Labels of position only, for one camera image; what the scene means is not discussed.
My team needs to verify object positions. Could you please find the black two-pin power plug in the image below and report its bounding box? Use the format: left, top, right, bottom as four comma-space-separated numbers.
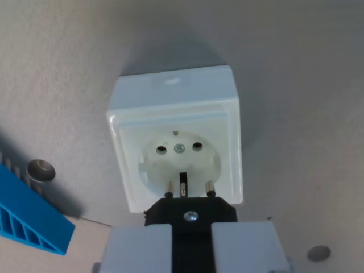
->
143, 181, 238, 273

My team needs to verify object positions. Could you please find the white wall socket box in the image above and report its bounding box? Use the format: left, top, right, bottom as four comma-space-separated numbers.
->
106, 65, 245, 214

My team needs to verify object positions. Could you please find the black socket head bolt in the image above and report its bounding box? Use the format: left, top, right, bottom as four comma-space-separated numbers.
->
307, 245, 332, 262
26, 159, 56, 182

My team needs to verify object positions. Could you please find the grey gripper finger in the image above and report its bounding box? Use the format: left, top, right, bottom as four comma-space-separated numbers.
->
92, 224, 173, 273
210, 221, 293, 273

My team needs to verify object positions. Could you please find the blue ribbed plastic rack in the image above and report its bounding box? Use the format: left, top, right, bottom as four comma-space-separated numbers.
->
0, 136, 76, 257

